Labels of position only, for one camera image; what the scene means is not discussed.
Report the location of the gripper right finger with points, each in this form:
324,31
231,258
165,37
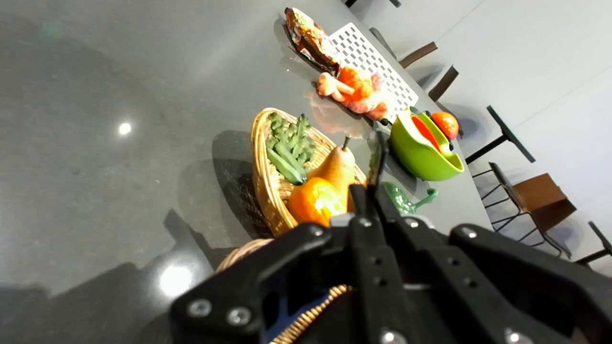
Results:
502,260

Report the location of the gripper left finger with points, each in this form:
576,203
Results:
374,286

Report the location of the green toy vegetable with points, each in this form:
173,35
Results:
399,198

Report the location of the blue object in basket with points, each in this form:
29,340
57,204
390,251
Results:
282,315

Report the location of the orange toy bell pepper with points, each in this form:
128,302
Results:
313,200

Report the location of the brown toy pear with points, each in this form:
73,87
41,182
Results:
337,169

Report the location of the black side table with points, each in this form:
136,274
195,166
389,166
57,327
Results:
509,134

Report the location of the green plastic bowl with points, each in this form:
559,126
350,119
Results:
416,155

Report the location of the round wicker basket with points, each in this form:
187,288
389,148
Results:
239,251

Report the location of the oval wicker basket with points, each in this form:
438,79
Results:
267,191

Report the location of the red toy tomato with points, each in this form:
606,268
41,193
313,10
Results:
446,124

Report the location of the green toy cucumber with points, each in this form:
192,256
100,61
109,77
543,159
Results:
287,167

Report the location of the red toy slice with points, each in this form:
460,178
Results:
423,131

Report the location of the green toy bean bunch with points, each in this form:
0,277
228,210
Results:
289,136

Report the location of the brown chair back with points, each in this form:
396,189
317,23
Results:
443,83
418,54

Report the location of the orange pink plush toy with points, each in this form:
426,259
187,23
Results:
356,86

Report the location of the white perforated tray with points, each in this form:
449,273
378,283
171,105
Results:
368,52

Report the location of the shiny snack bag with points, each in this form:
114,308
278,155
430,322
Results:
311,38

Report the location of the black chair frame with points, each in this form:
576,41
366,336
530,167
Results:
600,239

